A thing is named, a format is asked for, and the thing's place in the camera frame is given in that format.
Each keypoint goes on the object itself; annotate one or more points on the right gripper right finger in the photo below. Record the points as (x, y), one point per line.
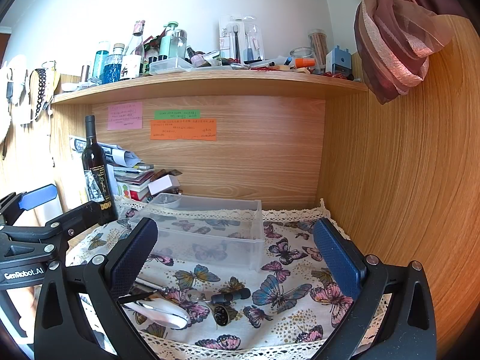
(408, 329)

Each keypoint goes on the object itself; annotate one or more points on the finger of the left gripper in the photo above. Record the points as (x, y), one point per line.
(80, 219)
(14, 204)

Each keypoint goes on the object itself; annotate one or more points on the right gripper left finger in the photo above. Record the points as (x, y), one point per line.
(61, 328)

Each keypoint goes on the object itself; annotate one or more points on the white magnifier mirror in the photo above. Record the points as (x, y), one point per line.
(161, 311)

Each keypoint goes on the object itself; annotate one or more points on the black cylindrical clip device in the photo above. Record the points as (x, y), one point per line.
(226, 297)

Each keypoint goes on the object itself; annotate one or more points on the dark wine bottle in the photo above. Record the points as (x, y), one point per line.
(95, 171)

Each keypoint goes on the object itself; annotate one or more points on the silver pen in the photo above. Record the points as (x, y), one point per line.
(147, 285)

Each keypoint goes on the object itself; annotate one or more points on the stack of books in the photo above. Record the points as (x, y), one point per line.
(127, 174)

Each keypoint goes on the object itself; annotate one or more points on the small white box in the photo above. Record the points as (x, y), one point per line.
(162, 184)

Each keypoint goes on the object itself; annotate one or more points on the pink sticky note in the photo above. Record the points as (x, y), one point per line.
(125, 116)

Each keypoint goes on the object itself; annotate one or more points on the round black brass cap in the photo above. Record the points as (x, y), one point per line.
(223, 315)

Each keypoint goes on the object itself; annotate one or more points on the clear plastic storage bin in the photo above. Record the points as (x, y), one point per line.
(206, 230)

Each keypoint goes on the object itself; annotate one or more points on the wooden shelf board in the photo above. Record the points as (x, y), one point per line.
(216, 83)

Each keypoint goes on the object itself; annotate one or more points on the green sticky note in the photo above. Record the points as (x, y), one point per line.
(176, 114)

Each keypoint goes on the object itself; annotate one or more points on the orange paper note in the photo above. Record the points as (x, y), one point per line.
(202, 129)

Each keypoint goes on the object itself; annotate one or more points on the blue liquid bottle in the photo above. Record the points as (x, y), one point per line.
(113, 64)

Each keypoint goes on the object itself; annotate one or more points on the clear plastic tray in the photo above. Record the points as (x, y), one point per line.
(170, 65)

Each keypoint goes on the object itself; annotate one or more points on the toothbrush blister pack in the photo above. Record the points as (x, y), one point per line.
(240, 39)

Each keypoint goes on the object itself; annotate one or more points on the orange marker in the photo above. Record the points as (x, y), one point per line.
(305, 62)

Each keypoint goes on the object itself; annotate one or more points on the blue pencil sharpener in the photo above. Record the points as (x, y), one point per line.
(339, 62)

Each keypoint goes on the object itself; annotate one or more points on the glass jar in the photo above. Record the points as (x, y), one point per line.
(300, 52)

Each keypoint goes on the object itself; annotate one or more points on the tall stick jar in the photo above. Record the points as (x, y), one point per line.
(318, 42)

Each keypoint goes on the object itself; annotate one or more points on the brown striped curtain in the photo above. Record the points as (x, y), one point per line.
(395, 39)

